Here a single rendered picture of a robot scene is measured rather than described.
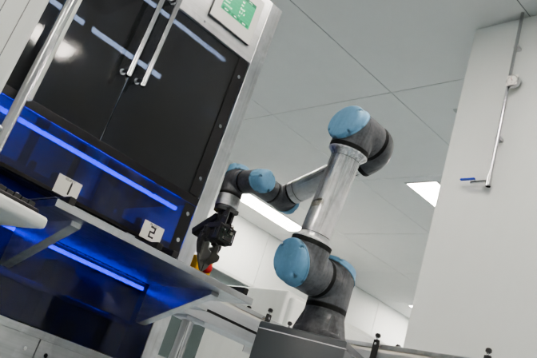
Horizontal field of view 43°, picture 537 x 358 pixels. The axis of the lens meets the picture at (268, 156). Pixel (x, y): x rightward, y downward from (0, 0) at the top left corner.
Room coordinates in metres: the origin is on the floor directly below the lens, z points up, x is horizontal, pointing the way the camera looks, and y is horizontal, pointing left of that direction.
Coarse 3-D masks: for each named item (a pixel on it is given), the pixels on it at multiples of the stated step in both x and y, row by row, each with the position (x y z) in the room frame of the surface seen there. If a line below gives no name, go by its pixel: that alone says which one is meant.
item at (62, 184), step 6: (60, 174) 2.07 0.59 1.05; (60, 180) 2.07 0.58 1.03; (66, 180) 2.08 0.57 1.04; (72, 180) 2.09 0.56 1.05; (54, 186) 2.07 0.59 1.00; (60, 186) 2.08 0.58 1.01; (66, 186) 2.09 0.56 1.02; (72, 186) 2.10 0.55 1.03; (78, 186) 2.11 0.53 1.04; (60, 192) 2.08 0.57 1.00; (66, 192) 2.09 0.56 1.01; (72, 192) 2.10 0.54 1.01; (78, 192) 2.12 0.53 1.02
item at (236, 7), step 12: (216, 0) 2.22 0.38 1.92; (228, 0) 2.25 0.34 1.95; (240, 0) 2.28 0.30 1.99; (252, 0) 2.31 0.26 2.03; (216, 12) 2.23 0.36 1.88; (228, 12) 2.26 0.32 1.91; (240, 12) 2.29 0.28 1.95; (252, 12) 2.32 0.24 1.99; (228, 24) 2.27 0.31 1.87; (240, 24) 2.30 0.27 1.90; (252, 24) 2.34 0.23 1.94; (240, 36) 2.32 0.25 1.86; (252, 36) 2.35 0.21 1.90
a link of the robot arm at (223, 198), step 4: (220, 192) 2.12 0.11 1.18; (224, 192) 2.11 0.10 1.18; (220, 196) 2.12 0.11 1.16; (224, 196) 2.11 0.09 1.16; (228, 196) 2.10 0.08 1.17; (232, 196) 2.10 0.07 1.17; (236, 196) 2.11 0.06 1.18; (216, 200) 2.13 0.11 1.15; (220, 200) 2.11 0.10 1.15; (224, 200) 2.10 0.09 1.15; (228, 200) 2.10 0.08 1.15; (232, 200) 2.11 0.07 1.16; (236, 200) 2.11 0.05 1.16; (240, 200) 2.13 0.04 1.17; (216, 204) 2.13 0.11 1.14; (220, 204) 2.12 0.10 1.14; (224, 204) 2.11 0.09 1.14; (228, 204) 2.10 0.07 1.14; (232, 204) 2.11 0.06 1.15; (236, 204) 2.12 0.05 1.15; (236, 208) 2.12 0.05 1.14
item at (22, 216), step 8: (0, 200) 1.47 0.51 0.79; (8, 200) 1.48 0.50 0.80; (0, 208) 1.48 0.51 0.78; (8, 208) 1.49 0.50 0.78; (16, 208) 1.50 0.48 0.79; (24, 208) 1.51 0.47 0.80; (0, 216) 1.57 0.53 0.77; (8, 216) 1.54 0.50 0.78; (16, 216) 1.51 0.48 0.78; (24, 216) 1.52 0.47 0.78; (32, 216) 1.53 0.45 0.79; (40, 216) 1.54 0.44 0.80; (0, 224) 1.67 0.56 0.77; (8, 224) 1.63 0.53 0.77; (16, 224) 1.60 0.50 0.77; (24, 224) 1.56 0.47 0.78; (32, 224) 1.54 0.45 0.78; (40, 224) 1.55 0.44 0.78
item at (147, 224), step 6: (144, 222) 2.28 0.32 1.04; (150, 222) 2.29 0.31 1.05; (144, 228) 2.28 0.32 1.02; (150, 228) 2.29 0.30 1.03; (156, 228) 2.31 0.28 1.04; (144, 234) 2.29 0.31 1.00; (150, 234) 2.30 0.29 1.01; (156, 234) 2.31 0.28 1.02; (162, 234) 2.33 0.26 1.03; (150, 240) 2.30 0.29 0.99; (156, 240) 2.32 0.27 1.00
